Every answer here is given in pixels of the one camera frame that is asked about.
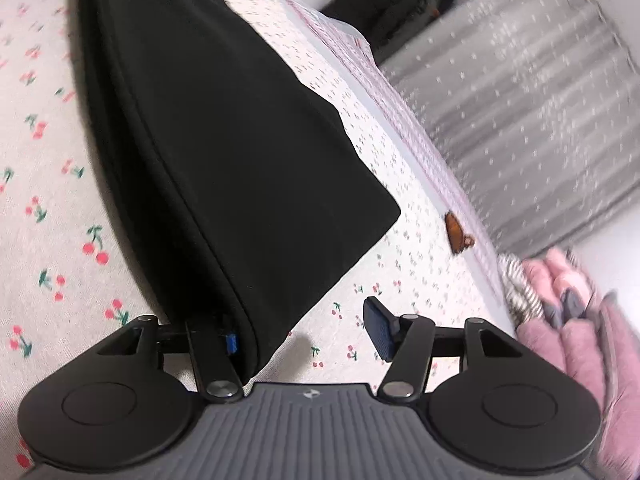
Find black pants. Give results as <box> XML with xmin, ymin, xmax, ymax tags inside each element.
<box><xmin>0</xmin><ymin>0</ymin><xmax>402</xmax><ymax>383</ymax></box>

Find cherry print bed sheet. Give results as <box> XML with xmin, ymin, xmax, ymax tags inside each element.
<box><xmin>0</xmin><ymin>0</ymin><xmax>516</xmax><ymax>471</ymax></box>

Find grey star curtain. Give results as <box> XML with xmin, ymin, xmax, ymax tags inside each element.
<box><xmin>380</xmin><ymin>0</ymin><xmax>640</xmax><ymax>261</ymax></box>

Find pink striped sheet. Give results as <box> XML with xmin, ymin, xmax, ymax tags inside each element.
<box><xmin>285</xmin><ymin>0</ymin><xmax>501</xmax><ymax>271</ymax></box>

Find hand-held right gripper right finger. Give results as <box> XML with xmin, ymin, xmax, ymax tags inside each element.
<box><xmin>364</xmin><ymin>297</ymin><xmax>526</xmax><ymax>401</ymax></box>

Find brown hair claw clip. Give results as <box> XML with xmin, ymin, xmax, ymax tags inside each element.
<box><xmin>444</xmin><ymin>211</ymin><xmax>476</xmax><ymax>256</ymax></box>

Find grey striped cloth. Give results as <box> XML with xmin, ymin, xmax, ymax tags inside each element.
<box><xmin>497</xmin><ymin>254</ymin><xmax>543</xmax><ymax>323</ymax></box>

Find dark hanging clothes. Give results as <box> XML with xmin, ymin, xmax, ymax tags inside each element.
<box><xmin>320</xmin><ymin>0</ymin><xmax>468</xmax><ymax>63</ymax></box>

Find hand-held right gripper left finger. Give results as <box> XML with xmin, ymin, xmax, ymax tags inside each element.
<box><xmin>95</xmin><ymin>315</ymin><xmax>246</xmax><ymax>403</ymax></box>

